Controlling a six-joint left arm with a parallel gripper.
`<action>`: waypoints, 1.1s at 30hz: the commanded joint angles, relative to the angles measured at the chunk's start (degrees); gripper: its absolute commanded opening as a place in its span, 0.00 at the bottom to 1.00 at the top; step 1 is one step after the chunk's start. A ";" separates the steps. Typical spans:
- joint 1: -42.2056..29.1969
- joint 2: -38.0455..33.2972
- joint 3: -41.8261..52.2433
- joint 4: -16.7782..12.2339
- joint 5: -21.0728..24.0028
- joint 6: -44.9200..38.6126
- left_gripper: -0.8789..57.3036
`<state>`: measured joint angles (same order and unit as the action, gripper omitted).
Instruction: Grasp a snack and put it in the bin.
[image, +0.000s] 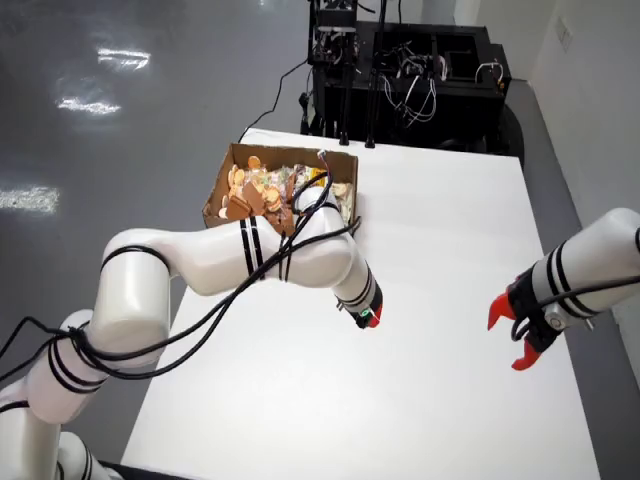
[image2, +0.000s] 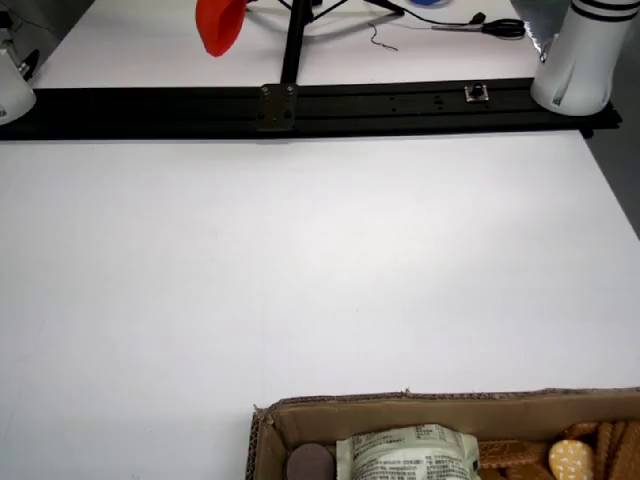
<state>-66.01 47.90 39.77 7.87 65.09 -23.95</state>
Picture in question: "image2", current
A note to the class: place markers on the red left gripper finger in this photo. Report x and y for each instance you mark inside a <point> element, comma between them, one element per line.
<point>220,25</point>

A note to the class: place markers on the pale green printed snack packet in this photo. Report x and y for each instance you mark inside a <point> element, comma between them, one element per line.
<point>405,450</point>

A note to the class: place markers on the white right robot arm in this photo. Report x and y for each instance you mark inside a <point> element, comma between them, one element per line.
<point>11,90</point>

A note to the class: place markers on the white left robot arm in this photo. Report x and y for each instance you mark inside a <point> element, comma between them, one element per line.
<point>580,60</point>

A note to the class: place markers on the blue tape roll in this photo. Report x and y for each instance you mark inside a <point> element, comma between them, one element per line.
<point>430,2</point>

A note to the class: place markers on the small black button module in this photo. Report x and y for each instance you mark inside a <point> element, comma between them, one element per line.
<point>477,93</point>

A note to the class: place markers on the brown cardboard box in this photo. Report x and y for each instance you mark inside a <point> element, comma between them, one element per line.
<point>400,412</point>

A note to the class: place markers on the plain brown round cookie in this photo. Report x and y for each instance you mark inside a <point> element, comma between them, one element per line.
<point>310,465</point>

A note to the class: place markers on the rectangular caramel biscuit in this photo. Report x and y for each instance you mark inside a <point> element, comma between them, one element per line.
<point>510,452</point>

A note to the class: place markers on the yellow sesame oval cookie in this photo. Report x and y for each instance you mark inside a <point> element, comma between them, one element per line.
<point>570,460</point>

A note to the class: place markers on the ribbed caramel biscuit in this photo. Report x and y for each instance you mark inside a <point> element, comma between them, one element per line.
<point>627,450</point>
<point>603,445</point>

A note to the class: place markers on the black camera stand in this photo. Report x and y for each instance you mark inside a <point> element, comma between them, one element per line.
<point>292,45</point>

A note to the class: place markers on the grey metal bracket plate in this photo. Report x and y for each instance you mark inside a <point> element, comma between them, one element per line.
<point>277,107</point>

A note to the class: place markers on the black aluminium rail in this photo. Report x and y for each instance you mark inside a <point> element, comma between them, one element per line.
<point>400,107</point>

